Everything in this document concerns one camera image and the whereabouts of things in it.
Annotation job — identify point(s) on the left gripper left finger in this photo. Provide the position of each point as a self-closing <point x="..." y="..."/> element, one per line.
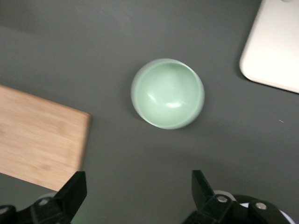
<point x="67" y="198"/>

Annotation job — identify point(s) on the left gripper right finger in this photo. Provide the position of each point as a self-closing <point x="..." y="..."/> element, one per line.
<point x="205" y="203"/>

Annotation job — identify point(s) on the wooden cutting board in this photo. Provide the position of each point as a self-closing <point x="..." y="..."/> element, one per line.
<point x="39" y="135"/>

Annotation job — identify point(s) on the pale green bowl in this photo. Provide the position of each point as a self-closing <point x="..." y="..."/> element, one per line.
<point x="168" y="93"/>

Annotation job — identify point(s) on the cream bear print tray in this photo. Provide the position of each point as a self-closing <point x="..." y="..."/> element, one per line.
<point x="273" y="46"/>

